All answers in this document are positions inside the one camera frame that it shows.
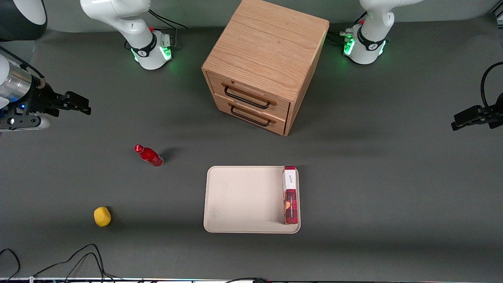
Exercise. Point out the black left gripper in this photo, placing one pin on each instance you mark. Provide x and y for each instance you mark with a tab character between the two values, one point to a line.
488	115

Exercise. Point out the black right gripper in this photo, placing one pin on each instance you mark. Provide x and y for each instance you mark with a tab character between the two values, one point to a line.
42	99

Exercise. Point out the wooden drawer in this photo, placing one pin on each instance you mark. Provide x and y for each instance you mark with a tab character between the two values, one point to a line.
279	126
281	109

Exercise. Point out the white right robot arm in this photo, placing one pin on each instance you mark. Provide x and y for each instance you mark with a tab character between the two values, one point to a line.
129	19

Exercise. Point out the wooden drawer cabinet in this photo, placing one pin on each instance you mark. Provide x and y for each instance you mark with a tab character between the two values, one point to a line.
267	43

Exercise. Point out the red bottle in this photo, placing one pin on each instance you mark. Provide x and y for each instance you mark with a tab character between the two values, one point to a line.
151	156

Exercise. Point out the yellow lemon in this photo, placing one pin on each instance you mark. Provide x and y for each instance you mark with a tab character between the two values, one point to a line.
102	217

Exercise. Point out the beige plastic tray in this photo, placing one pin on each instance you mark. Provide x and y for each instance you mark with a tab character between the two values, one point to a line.
243	200

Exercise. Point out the red and white carton box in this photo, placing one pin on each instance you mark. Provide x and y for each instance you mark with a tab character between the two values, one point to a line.
291	204

